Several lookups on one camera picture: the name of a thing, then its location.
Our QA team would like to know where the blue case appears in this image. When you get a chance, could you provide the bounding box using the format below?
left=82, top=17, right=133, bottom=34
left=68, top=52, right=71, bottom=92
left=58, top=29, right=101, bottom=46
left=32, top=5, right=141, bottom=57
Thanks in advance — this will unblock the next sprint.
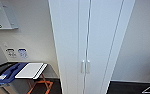
left=0, top=62, right=28, bottom=86

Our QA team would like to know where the white first aid cabinet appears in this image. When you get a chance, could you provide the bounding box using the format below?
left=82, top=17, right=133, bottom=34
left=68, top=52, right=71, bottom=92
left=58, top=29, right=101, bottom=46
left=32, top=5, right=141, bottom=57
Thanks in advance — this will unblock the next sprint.
left=0, top=0, right=19, bottom=30

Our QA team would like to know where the white door handle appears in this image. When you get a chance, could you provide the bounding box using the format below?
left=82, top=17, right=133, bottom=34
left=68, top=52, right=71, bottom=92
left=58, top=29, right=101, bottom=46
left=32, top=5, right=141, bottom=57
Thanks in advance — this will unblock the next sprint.
left=86, top=59, right=91, bottom=75
left=80, top=59, right=86, bottom=75

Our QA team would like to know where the blue and white wall label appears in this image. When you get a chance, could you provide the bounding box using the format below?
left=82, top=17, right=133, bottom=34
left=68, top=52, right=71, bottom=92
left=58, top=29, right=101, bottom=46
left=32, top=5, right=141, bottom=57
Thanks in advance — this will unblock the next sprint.
left=17, top=47, right=29, bottom=60

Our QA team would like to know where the orange frame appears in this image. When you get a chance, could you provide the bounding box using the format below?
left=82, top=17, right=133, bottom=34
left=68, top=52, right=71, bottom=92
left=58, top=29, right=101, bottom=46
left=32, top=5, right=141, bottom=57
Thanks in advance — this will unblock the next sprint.
left=26, top=73, right=54, bottom=94

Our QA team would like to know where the white wardrobe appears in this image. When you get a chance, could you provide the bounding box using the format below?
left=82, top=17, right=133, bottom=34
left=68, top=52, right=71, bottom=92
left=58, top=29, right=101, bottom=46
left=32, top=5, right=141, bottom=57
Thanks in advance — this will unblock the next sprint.
left=47, top=0, right=137, bottom=94

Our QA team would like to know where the white board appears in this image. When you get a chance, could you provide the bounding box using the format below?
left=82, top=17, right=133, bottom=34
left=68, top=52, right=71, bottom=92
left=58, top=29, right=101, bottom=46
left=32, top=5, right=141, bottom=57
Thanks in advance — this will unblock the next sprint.
left=14, top=62, right=49, bottom=80

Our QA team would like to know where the white wardrobe door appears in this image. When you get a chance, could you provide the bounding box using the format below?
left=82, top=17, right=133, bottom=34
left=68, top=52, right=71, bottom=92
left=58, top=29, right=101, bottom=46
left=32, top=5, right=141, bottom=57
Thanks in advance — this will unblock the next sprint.
left=48, top=0, right=91, bottom=94
left=85, top=0, right=124, bottom=94

